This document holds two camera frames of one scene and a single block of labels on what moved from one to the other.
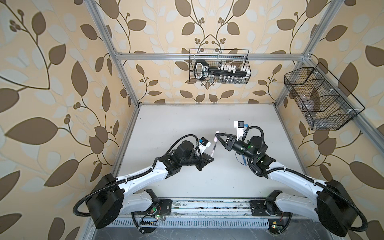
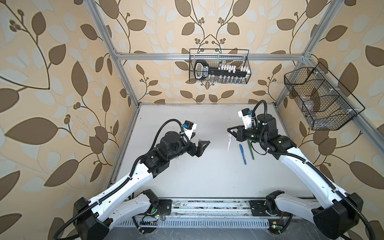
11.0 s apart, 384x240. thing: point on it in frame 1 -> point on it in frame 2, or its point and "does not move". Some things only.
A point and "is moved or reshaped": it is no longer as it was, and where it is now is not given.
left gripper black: (202, 162) -> (199, 150)
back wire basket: (222, 66) does not move
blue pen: (245, 161) does not move
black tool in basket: (202, 70) does not move
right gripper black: (230, 144) -> (234, 134)
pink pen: (212, 153) is moved or reshaped
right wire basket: (326, 104) does not move
